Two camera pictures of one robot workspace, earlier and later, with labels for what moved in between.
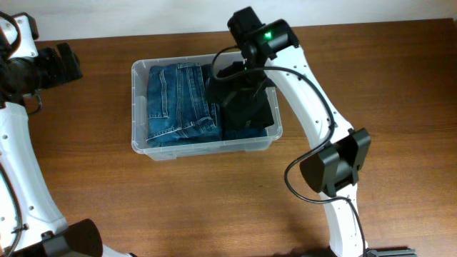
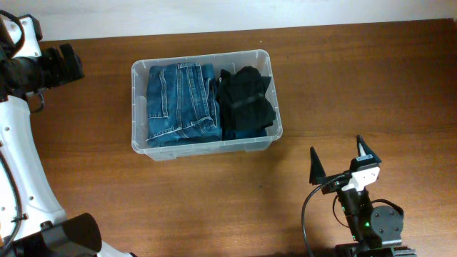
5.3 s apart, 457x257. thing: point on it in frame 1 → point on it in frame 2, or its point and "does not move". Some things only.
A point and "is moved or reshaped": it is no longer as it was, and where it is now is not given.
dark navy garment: (243, 97) is moved or reshaped
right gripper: (246, 63) → (318, 173)
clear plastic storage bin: (195, 150) does not move
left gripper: (66, 60) does not move
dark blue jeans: (180, 109) does not move
